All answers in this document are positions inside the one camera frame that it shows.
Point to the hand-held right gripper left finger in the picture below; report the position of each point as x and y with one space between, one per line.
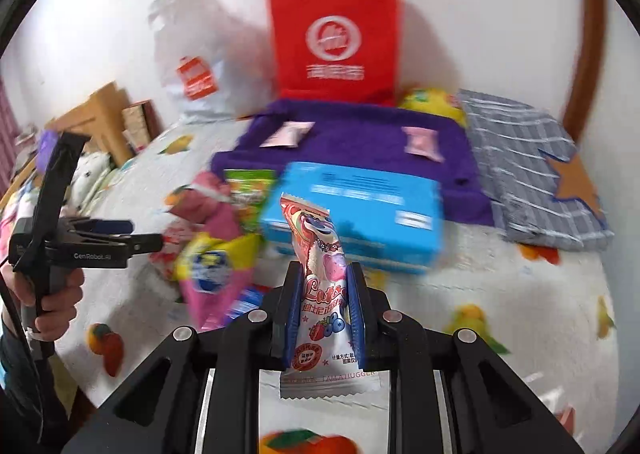
292 319

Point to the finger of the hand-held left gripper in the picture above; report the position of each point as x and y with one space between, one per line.
145 243
102 225

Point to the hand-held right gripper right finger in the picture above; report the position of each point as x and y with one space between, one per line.
357 319

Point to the white pink strawberry snack packet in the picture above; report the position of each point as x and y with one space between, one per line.
320 284

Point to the dark blue snack packet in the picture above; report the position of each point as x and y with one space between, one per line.
247 299

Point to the yellow pink packet blue cloud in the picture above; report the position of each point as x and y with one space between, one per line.
210 274

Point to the person's left forearm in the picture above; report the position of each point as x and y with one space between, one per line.
20 384

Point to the person's left hand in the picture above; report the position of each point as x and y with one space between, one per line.
65 299

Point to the large pink snack packet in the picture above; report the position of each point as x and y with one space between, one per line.
215 219

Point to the light blue box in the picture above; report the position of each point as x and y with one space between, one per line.
385 234

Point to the cardboard box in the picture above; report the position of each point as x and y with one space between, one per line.
135 127

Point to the green snack packet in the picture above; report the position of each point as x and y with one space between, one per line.
247 194

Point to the wooden stool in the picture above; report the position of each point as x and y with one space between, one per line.
107 109

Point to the flat pale pink packet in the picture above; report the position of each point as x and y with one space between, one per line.
287 134

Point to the purple towel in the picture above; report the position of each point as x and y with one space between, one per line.
360 134

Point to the pink twisted candy wrapper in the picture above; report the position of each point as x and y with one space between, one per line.
422 142

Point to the white plastic bag red label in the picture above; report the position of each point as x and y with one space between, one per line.
200 34

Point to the grey grid-pattern packet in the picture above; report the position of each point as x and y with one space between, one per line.
510 159

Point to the yellow snack bag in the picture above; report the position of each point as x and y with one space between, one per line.
435 102

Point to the red paper bag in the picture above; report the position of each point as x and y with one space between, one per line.
300 9

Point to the brown wooden frame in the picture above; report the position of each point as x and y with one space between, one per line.
590 59

